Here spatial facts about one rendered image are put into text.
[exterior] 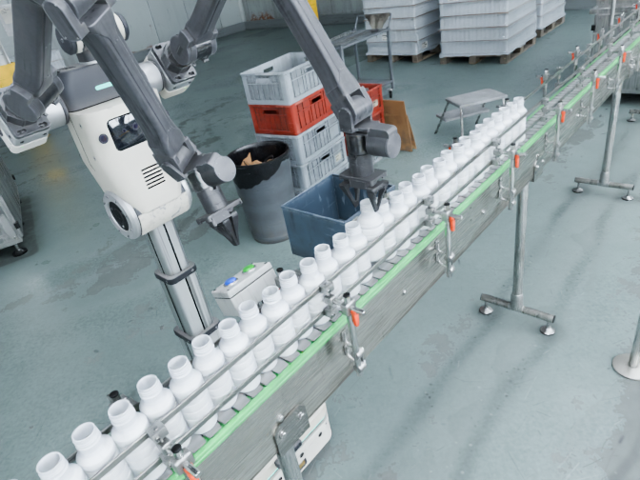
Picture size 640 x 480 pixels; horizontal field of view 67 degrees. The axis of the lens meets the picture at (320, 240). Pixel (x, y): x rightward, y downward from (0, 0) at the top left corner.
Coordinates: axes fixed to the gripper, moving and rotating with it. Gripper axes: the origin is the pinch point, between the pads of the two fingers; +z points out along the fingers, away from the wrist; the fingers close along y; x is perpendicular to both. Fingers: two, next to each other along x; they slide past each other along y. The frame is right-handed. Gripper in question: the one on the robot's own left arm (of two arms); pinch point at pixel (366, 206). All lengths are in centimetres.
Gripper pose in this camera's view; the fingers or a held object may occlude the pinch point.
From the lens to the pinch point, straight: 122.5
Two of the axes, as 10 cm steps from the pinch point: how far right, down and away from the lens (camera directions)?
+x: -6.4, 4.8, -6.0
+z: 1.5, 8.5, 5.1
